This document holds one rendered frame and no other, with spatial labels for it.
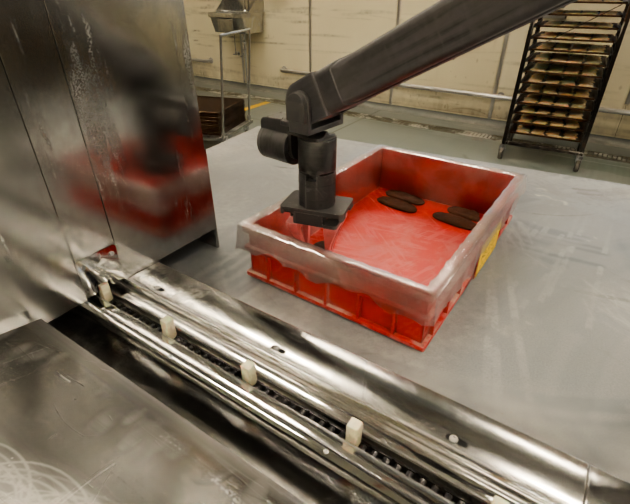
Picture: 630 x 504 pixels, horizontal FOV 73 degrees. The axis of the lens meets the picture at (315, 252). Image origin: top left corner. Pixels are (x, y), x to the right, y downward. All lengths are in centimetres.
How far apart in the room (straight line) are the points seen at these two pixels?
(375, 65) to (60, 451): 49
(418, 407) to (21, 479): 36
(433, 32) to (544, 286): 46
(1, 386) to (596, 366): 69
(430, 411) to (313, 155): 36
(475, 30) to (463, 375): 39
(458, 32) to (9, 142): 48
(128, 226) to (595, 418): 65
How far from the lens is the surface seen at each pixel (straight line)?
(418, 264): 77
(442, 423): 48
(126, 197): 66
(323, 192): 64
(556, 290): 79
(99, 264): 67
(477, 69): 485
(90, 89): 62
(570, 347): 69
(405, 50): 52
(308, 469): 49
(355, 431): 45
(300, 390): 51
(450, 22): 49
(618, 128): 477
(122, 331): 61
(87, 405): 49
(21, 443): 48
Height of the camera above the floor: 124
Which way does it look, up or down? 32 degrees down
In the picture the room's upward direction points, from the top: straight up
